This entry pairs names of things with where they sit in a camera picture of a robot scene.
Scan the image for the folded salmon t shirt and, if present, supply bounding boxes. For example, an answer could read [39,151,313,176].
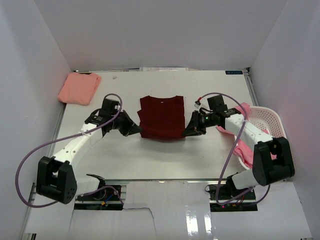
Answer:
[57,72,102,106]

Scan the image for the white perforated plastic basket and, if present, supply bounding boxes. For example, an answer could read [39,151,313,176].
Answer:
[234,106,288,173]

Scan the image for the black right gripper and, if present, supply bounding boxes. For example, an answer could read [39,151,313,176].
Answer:
[181,110,216,137]

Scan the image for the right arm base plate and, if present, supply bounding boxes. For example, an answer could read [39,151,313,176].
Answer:
[204,184,256,201]

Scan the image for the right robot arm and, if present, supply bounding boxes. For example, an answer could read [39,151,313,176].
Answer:
[182,94,296,200]

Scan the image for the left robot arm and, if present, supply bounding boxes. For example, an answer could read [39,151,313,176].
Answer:
[36,95,142,205]

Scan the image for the dark red t shirt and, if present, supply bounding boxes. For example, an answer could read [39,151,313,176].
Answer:
[137,95,185,141]

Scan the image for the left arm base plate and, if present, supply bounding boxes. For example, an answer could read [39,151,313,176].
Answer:
[76,185,122,202]

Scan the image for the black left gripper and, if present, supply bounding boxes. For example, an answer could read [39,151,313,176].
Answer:
[111,110,143,137]

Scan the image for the pink t shirt in basket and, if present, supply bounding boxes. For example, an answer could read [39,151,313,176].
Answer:
[215,102,276,170]

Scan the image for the papers behind table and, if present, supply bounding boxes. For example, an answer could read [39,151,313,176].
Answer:
[139,67,189,72]

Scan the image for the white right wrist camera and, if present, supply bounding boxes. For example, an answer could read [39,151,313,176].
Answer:
[194,97,209,112]

